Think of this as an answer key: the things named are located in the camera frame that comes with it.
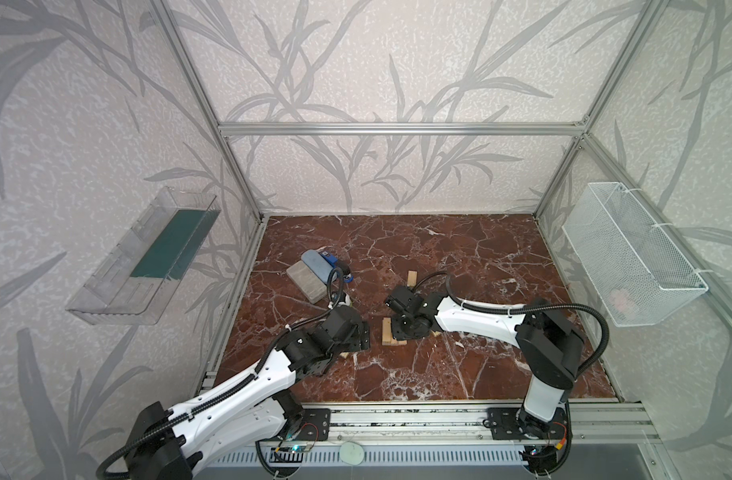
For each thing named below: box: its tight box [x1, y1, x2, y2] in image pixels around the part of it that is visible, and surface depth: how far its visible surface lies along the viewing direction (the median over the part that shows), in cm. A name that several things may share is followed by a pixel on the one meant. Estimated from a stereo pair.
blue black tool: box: [318, 251, 354, 283], surface depth 104 cm
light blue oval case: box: [301, 249, 333, 285], surface depth 106 cm
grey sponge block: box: [286, 260, 327, 304], surface depth 101 cm
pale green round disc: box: [339, 441, 365, 466], surface depth 70 cm
